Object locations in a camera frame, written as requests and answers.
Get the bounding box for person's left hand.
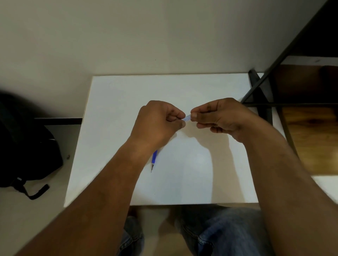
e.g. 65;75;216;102
128;100;186;153

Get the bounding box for person's right hand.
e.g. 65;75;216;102
190;97;262;143

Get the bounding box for person's right forearm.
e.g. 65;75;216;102
238;119;338;256

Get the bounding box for person's left forearm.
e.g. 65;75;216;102
15;138;159;256

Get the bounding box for brown wooden shelf board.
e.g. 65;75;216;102
273;65;338;104
281;107;338;176

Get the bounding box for blue jeans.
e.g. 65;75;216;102
117;204;276;256

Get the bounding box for black backpack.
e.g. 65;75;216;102
0;91;64;200

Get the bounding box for black metal shelf frame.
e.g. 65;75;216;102
240;0;338;159

